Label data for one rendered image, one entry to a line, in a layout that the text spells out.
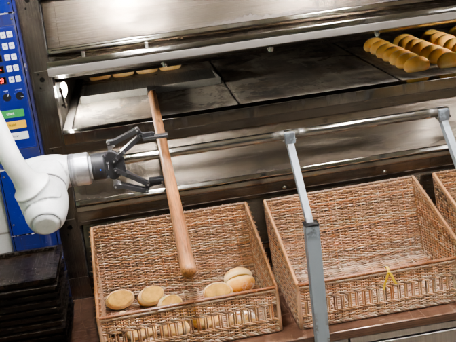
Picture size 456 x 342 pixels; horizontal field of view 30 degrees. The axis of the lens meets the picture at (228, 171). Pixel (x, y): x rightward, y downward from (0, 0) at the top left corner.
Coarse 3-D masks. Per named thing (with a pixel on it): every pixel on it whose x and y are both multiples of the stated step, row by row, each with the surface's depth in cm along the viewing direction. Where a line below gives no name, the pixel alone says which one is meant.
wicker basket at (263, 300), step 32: (128, 224) 292; (160, 224) 293; (192, 224) 295; (224, 224) 296; (96, 256) 289; (128, 256) 292; (160, 256) 294; (224, 256) 296; (256, 256) 286; (96, 288) 262; (128, 288) 292; (192, 288) 295; (256, 288) 289; (96, 320) 250; (128, 320) 252; (160, 320) 276; (192, 320) 255; (224, 320) 270; (256, 320) 259
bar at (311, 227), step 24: (360, 120) 258; (384, 120) 258; (408, 120) 259; (192, 144) 254; (216, 144) 253; (240, 144) 254; (288, 144) 255; (312, 240) 241; (312, 264) 243; (312, 288) 246; (312, 312) 251
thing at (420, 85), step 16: (416, 80) 298; (432, 80) 296; (448, 80) 296; (304, 96) 295; (320, 96) 292; (336, 96) 293; (352, 96) 294; (368, 96) 294; (384, 96) 295; (192, 112) 292; (208, 112) 289; (224, 112) 289; (240, 112) 290; (256, 112) 291; (272, 112) 292; (80, 128) 289; (96, 128) 286; (112, 128) 286; (128, 128) 287; (144, 128) 288; (176, 128) 289; (64, 144) 286
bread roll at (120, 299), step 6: (114, 294) 285; (120, 294) 286; (126, 294) 286; (132, 294) 286; (108, 300) 284; (114, 300) 285; (120, 300) 285; (126, 300) 285; (132, 300) 286; (108, 306) 285; (114, 306) 284; (120, 306) 284; (126, 306) 285
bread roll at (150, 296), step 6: (144, 288) 286; (150, 288) 286; (156, 288) 287; (162, 288) 288; (138, 294) 284; (144, 294) 284; (150, 294) 284; (156, 294) 285; (162, 294) 287; (138, 300) 283; (144, 300) 283; (150, 300) 283; (156, 300) 285; (144, 306) 285; (150, 306) 285
